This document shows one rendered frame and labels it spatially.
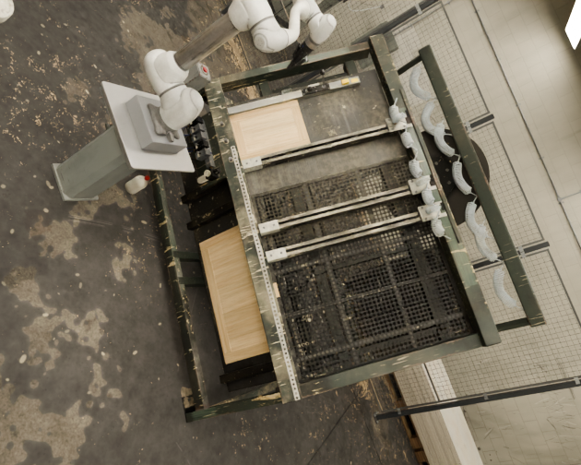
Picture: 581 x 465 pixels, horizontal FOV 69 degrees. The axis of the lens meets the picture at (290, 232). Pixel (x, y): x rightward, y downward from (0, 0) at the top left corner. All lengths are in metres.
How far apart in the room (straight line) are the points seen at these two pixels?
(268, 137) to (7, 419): 2.13
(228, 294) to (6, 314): 1.32
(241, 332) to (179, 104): 1.55
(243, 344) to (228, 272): 0.51
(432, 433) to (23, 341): 5.21
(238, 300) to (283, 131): 1.21
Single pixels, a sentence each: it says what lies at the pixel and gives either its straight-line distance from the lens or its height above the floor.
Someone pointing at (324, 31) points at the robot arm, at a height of 1.76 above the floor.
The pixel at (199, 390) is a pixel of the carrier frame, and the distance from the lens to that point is 3.02.
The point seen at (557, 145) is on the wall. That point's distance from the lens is 7.59.
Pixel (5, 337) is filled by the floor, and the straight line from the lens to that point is 2.57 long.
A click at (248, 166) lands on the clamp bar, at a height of 0.95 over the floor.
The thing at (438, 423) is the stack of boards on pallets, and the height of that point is 0.48.
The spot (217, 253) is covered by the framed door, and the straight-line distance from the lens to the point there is 3.14.
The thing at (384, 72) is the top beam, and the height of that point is 1.88.
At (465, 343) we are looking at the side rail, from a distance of 2.78.
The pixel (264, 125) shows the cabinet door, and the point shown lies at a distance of 3.02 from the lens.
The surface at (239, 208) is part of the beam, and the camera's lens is 2.75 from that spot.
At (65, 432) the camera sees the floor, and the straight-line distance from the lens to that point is 2.66.
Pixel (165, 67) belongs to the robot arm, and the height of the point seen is 1.08.
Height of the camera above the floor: 2.28
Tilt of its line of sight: 27 degrees down
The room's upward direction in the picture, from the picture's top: 67 degrees clockwise
